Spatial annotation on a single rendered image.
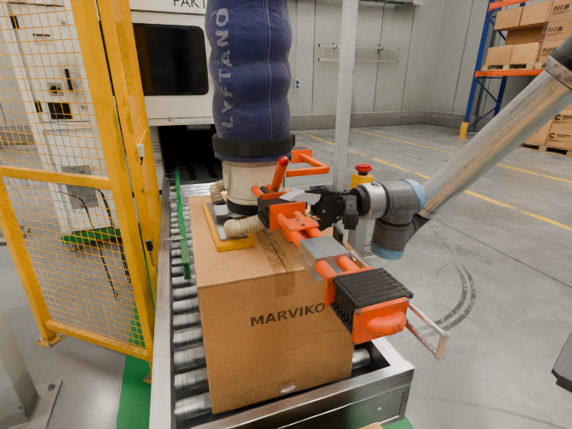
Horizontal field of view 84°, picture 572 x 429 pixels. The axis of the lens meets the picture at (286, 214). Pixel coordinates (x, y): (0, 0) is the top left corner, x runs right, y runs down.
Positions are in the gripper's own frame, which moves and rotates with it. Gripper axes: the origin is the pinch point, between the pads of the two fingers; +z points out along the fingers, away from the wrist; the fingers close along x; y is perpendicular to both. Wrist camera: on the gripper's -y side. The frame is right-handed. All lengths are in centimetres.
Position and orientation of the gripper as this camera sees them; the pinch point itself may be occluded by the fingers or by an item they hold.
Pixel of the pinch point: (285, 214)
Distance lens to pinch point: 71.3
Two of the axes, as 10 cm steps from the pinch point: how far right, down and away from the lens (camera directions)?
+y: -3.2, -3.7, 8.7
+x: 0.1, -9.2, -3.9
